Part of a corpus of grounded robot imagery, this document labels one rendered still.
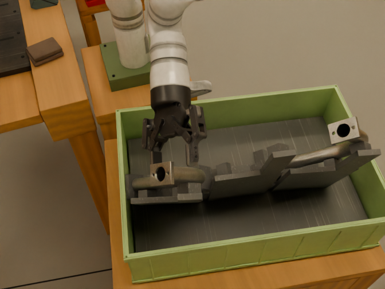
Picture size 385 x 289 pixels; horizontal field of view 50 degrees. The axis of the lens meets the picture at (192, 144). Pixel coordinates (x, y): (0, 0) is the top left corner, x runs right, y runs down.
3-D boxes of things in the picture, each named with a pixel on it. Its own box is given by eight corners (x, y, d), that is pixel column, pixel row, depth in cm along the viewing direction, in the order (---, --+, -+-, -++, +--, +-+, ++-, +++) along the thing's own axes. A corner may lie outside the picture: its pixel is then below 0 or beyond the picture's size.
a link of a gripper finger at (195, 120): (188, 105, 71) (189, 138, 70) (195, 102, 70) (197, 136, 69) (198, 107, 73) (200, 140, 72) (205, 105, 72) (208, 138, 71)
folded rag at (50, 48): (34, 67, 127) (31, 60, 124) (26, 53, 131) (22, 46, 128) (65, 55, 130) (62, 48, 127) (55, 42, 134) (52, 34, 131)
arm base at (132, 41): (143, 47, 133) (137, -1, 120) (153, 63, 128) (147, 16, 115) (116, 54, 131) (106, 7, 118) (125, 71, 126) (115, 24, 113)
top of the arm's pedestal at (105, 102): (171, 39, 148) (170, 30, 145) (197, 102, 130) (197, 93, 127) (82, 57, 143) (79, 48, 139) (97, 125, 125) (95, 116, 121)
